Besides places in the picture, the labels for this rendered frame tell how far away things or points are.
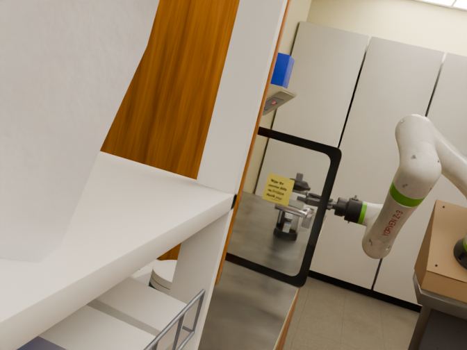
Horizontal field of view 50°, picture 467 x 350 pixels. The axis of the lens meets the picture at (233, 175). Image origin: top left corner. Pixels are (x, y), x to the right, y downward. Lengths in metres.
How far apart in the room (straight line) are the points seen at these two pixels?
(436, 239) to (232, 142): 1.61
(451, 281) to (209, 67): 1.18
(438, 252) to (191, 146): 1.08
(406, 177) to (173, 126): 0.73
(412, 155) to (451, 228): 0.58
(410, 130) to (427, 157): 0.14
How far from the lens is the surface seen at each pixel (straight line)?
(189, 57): 1.39
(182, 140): 1.39
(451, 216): 2.18
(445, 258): 2.05
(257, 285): 1.51
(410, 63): 4.53
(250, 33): 0.54
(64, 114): 0.26
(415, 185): 1.64
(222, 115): 0.54
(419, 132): 1.70
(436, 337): 2.07
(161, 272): 1.02
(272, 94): 1.40
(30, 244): 0.27
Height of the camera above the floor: 1.47
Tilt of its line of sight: 9 degrees down
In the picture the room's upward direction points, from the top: 14 degrees clockwise
